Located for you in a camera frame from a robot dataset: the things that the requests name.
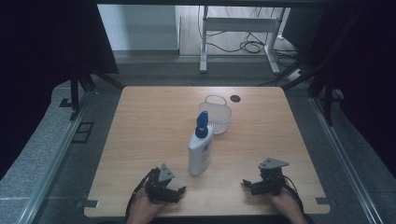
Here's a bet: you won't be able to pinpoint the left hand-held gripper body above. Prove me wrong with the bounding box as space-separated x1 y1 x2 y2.
144 162 180 204

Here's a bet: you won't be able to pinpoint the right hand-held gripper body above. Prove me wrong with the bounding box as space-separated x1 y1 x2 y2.
257 157 290 195

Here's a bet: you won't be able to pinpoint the white bottle with blue pump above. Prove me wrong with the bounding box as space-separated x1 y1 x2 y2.
187 110 215 177

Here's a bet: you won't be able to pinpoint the clear plastic bowl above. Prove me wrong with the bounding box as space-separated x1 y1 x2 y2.
198 94 233 135

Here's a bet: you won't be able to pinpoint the person's left hand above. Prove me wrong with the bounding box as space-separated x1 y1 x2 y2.
126 189 166 224

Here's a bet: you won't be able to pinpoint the person's right hand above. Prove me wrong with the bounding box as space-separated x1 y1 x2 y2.
267 190 307 224

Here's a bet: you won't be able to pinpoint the black metal stand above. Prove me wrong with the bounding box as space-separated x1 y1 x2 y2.
68 62 125 121
281 12 361 127

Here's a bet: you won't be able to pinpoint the white power strip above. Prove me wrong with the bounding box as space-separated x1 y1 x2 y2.
287 69 304 82

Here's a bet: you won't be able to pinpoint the dark curtain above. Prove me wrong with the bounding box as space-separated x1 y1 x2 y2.
306 6 396 178
0 0 120 181

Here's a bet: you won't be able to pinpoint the black table corner bracket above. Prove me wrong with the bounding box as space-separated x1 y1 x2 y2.
315 197 338 208
75 199 100 210

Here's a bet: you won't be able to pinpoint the aluminium rail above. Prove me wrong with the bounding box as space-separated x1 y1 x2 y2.
18 92 92 224
309 96 385 224

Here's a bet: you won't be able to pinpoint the black floor cables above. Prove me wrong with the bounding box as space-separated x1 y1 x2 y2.
205 6 300 68

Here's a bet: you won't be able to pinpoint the white metal desk frame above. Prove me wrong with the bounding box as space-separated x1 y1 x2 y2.
199 5 286 76

